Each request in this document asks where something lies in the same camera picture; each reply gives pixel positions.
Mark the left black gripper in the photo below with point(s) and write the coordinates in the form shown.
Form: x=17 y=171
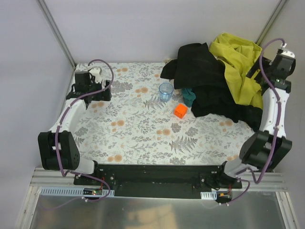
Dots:
x=105 y=93

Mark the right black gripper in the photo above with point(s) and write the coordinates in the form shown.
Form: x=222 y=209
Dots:
x=259 y=71

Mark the yellow-green cloth garment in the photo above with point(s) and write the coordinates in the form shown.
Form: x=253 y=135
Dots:
x=238 y=56

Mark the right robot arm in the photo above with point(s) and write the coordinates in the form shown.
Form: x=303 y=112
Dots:
x=269 y=145

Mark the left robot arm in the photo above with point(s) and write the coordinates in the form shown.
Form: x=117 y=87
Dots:
x=58 y=149

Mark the black cloth lower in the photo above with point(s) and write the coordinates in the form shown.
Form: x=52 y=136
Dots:
x=219 y=101

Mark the black cloth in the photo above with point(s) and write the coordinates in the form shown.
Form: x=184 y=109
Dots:
x=195 y=66
x=219 y=101

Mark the black cloth upper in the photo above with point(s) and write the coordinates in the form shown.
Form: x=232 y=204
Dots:
x=195 y=66

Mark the beige cloth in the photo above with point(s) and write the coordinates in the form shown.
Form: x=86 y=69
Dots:
x=167 y=60

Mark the teal cloth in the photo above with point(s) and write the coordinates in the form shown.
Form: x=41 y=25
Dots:
x=188 y=96

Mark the floral patterned table mat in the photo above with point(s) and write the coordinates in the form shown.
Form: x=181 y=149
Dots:
x=135 y=127

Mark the blue transparent plastic cup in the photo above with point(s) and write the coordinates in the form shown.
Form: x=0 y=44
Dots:
x=165 y=92

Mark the orange rubber cube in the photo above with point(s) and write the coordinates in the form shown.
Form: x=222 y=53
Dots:
x=180 y=110

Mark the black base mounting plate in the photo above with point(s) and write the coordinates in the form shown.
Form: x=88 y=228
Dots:
x=152 y=181

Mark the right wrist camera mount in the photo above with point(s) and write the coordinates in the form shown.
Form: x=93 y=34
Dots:
x=285 y=52

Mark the aluminium frame rail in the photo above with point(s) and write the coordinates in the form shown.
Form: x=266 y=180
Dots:
x=49 y=178

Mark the left white cable duct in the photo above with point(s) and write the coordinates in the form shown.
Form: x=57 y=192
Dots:
x=76 y=192

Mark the white cable duct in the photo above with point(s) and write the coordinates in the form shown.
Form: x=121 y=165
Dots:
x=212 y=195
x=76 y=192

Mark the right white cable duct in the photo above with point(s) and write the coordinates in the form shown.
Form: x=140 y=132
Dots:
x=212 y=195

